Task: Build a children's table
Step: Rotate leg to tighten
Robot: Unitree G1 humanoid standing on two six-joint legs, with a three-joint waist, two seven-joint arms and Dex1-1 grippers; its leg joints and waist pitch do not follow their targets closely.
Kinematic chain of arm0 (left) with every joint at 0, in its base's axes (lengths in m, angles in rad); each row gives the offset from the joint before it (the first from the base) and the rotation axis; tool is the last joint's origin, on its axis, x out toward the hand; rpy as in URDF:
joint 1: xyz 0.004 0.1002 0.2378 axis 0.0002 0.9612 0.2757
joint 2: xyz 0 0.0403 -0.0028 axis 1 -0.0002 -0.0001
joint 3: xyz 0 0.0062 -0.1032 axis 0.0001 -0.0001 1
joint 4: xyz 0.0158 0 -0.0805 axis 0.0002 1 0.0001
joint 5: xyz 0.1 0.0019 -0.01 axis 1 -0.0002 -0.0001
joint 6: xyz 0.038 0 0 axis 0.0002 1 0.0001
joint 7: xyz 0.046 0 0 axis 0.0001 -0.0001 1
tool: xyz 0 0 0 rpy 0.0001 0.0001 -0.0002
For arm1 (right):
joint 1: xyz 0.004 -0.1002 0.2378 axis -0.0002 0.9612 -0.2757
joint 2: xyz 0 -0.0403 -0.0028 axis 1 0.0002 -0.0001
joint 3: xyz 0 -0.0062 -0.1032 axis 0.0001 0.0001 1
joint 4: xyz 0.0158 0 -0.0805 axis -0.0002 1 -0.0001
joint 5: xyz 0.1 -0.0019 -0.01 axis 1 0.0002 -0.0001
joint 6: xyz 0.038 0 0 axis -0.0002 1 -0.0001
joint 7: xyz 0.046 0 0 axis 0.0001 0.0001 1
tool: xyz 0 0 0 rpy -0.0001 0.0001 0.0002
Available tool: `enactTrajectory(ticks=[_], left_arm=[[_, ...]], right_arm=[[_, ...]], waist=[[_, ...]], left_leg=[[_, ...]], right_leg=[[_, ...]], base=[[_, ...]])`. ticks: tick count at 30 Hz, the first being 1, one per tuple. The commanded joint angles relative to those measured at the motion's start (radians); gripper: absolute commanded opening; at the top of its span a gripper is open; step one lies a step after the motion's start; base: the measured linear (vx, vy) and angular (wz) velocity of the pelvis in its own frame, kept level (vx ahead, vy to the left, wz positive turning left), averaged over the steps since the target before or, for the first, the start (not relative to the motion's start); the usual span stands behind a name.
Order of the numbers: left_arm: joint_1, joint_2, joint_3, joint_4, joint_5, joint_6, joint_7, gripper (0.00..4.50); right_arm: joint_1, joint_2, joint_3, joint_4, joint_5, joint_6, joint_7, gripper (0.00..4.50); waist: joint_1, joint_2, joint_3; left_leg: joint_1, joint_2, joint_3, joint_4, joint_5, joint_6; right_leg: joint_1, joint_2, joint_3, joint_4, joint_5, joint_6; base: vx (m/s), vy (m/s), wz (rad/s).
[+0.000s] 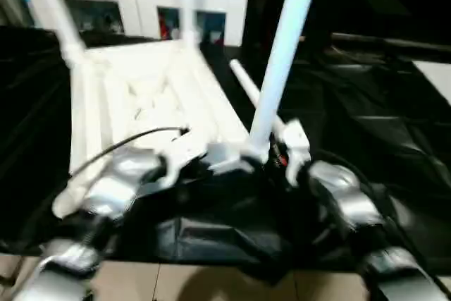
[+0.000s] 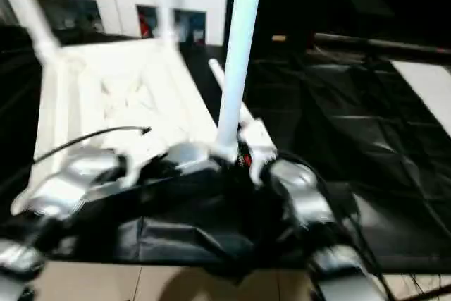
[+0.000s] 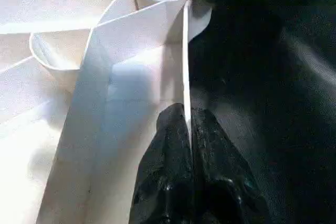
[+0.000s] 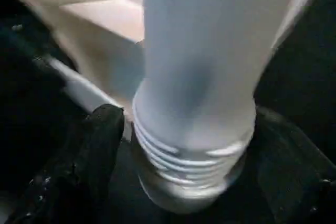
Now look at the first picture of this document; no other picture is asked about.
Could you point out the white plastic table top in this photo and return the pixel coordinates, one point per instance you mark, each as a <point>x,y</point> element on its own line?
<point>141,96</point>

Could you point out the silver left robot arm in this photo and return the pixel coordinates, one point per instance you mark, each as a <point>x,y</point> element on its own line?
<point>113,181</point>

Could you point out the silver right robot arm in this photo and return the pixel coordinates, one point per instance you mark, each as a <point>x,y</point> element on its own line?
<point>345,202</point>

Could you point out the black plastic mat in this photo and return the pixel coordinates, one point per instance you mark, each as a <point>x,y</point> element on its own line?
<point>394,146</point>

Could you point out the white flat panel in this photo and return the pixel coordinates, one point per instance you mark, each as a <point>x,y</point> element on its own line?
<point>435,79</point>

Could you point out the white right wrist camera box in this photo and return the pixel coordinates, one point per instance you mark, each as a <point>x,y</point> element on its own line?
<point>296,146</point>

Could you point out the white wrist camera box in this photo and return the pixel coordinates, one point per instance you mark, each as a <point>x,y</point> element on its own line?
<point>296,146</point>
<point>180,156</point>

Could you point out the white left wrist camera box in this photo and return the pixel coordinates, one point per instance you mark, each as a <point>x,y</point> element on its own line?
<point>180,156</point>

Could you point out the dark horizontal rail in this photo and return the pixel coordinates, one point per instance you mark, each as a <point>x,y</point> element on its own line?
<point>394,40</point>

